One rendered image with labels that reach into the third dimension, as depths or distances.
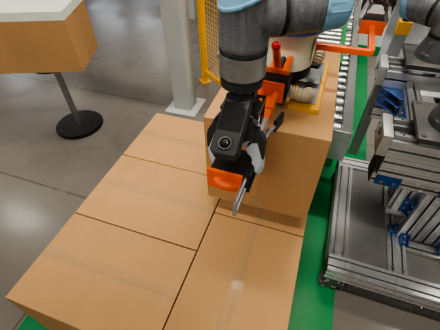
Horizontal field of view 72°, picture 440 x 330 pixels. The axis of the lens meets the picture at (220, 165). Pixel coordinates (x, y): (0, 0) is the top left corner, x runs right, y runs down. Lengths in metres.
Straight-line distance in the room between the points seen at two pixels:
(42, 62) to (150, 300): 1.81
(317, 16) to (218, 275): 0.97
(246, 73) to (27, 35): 2.07
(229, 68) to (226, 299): 0.89
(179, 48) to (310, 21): 2.13
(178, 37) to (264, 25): 2.10
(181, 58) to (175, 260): 1.76
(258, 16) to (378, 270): 1.48
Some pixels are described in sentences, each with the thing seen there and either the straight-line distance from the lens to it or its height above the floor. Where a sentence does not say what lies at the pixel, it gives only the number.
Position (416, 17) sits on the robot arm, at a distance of 1.60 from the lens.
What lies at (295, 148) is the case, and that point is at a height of 1.02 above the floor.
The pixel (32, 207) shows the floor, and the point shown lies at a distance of 2.45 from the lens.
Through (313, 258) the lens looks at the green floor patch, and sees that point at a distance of 1.93.
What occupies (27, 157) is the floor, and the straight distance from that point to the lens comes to 2.87.
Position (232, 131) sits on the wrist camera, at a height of 1.35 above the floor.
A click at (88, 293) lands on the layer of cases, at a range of 1.29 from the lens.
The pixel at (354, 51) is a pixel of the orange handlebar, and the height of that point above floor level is 1.20.
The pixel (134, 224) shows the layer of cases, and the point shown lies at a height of 0.54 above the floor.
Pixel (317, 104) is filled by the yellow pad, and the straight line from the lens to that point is 1.04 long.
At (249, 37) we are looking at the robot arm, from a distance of 0.45.
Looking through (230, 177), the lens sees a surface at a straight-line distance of 0.58.
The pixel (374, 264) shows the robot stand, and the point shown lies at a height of 0.21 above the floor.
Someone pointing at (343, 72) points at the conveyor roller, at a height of 0.55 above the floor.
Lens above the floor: 1.65
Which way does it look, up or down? 46 degrees down
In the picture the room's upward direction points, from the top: 2 degrees counter-clockwise
